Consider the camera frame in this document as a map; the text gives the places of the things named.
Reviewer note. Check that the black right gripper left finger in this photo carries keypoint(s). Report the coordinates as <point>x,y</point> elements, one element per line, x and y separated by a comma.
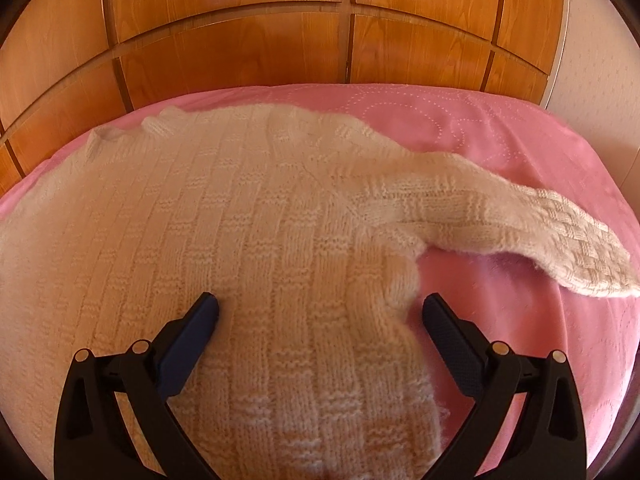
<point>91,438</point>

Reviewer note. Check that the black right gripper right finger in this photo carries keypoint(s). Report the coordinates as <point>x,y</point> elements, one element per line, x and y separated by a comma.
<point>549,440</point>

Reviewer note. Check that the cream knitted sweater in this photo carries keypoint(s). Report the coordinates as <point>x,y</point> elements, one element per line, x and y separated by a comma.
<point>308,228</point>

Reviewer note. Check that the pink bedspread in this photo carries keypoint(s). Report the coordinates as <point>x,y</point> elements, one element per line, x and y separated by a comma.
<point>503,294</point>

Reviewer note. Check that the wooden headboard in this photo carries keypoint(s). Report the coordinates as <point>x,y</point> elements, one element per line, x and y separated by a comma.
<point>70,65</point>

